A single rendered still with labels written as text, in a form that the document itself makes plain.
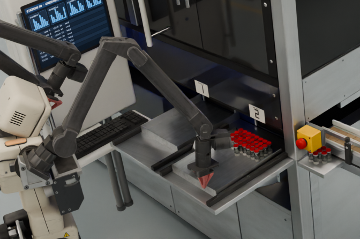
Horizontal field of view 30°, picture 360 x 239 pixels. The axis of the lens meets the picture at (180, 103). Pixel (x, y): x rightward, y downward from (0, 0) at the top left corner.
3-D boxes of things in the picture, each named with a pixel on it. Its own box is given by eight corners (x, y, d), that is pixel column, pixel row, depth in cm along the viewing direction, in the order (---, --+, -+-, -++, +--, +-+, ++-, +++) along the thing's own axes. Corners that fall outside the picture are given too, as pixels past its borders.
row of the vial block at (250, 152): (230, 144, 272) (229, 134, 270) (261, 159, 259) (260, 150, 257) (226, 146, 271) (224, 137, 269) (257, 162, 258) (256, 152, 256)
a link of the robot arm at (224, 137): (194, 116, 240) (200, 125, 232) (224, 112, 242) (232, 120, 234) (195, 147, 244) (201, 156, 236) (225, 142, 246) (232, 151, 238)
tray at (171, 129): (201, 99, 308) (200, 93, 306) (239, 118, 289) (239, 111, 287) (142, 132, 291) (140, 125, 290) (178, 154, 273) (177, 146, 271)
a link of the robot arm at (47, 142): (40, 144, 228) (41, 150, 223) (59, 121, 226) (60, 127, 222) (61, 158, 231) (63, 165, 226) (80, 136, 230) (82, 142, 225)
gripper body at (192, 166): (219, 167, 243) (219, 149, 240) (197, 176, 238) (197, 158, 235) (208, 161, 248) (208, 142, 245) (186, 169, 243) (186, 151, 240)
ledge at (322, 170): (322, 149, 262) (322, 145, 262) (349, 161, 253) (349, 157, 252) (298, 165, 256) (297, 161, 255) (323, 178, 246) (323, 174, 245)
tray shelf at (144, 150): (195, 100, 312) (194, 96, 311) (308, 154, 261) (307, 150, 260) (110, 146, 289) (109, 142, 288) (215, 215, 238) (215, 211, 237)
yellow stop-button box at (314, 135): (310, 137, 253) (309, 121, 250) (325, 144, 248) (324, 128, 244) (297, 147, 250) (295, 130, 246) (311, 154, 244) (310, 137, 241)
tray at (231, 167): (236, 133, 279) (235, 126, 277) (282, 156, 260) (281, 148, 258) (172, 171, 262) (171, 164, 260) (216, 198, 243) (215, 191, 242)
